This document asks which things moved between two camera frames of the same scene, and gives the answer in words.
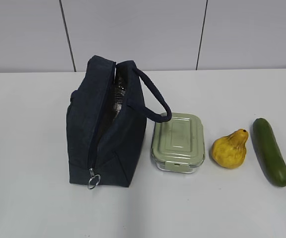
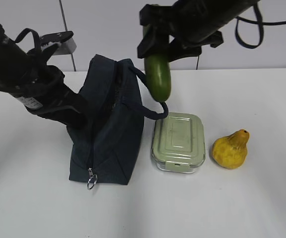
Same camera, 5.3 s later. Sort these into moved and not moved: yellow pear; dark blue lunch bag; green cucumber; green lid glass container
Moved: green cucumber
Not moved: yellow pear; green lid glass container; dark blue lunch bag
